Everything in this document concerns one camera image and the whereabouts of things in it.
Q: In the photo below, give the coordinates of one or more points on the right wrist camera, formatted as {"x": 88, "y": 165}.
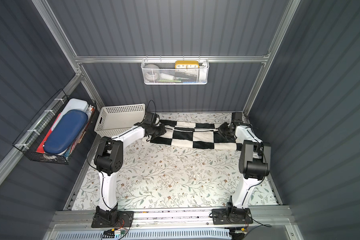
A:
{"x": 237, "y": 118}

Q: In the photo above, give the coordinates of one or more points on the yellow clock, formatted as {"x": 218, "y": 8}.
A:
{"x": 183, "y": 64}

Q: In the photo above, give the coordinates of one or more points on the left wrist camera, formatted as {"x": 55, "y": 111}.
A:
{"x": 151, "y": 119}

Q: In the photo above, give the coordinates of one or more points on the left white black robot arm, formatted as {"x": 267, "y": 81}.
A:
{"x": 109, "y": 159}

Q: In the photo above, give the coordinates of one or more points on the white wire wall basket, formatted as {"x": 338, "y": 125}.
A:
{"x": 171, "y": 76}

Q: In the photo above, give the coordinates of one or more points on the black white checkered pillowcase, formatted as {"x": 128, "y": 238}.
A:
{"x": 196, "y": 136}

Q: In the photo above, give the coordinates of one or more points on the black wire side basket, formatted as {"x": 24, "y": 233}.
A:
{"x": 33, "y": 136}

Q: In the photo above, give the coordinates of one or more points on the white perforated plastic basket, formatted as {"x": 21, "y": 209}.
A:
{"x": 115, "y": 120}

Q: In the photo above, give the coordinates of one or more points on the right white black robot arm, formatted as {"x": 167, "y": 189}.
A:
{"x": 254, "y": 162}

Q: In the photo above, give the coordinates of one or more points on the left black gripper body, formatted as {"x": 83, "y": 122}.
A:
{"x": 157, "y": 130}

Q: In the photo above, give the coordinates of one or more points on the white tape roll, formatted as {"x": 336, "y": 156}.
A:
{"x": 151, "y": 72}

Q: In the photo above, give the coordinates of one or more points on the white plastic box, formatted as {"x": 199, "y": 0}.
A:
{"x": 73, "y": 104}

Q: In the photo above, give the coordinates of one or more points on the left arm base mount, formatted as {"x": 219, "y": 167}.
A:
{"x": 112, "y": 219}

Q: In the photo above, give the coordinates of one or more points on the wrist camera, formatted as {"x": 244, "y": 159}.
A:
{"x": 151, "y": 119}
{"x": 237, "y": 118}

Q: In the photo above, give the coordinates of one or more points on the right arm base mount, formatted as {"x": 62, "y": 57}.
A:
{"x": 231, "y": 217}

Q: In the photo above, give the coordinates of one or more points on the red flat folder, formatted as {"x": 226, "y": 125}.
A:
{"x": 40, "y": 148}

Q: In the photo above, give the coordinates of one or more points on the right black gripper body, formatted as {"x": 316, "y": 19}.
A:
{"x": 224, "y": 129}

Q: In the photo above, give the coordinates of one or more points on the blue oval case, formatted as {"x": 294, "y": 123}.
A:
{"x": 66, "y": 131}

